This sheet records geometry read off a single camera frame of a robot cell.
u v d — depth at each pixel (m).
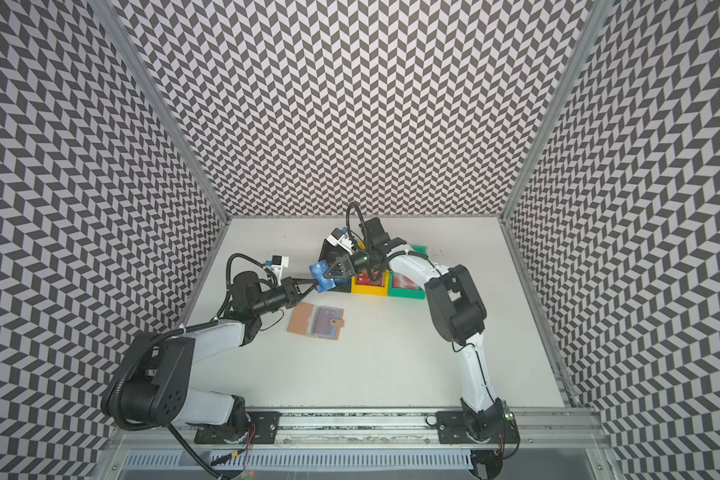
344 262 0.81
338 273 0.81
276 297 0.75
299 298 0.78
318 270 0.83
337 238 0.83
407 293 0.98
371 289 0.94
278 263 0.80
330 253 1.05
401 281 0.98
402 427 0.75
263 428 0.72
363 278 0.80
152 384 0.43
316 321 0.90
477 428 0.64
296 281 0.79
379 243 0.77
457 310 0.55
